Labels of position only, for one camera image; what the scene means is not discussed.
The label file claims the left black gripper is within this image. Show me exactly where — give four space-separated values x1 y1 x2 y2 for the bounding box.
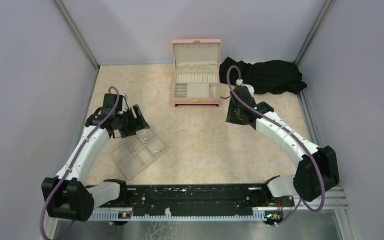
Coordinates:
116 104 151 139

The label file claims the grey divided drawer tray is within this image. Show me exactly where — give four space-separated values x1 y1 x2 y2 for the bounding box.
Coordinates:
110 129 169 180

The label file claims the pink jewelry box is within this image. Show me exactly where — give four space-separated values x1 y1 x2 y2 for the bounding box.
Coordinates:
172 39 222 108

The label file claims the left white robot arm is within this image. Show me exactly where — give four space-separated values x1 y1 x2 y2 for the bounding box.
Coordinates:
41 93 150 222

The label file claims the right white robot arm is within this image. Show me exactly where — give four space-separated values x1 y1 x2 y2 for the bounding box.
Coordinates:
226 84 339 206

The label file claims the black cloth bag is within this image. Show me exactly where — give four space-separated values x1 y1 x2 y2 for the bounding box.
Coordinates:
219 57 308 95

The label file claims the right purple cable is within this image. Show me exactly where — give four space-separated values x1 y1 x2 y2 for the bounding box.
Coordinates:
227 65 326 226

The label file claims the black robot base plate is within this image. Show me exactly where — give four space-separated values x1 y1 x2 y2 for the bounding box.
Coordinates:
99 183 295 217

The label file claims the white cable duct strip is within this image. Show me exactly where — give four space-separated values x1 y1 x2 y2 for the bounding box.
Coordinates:
88 208 268 222

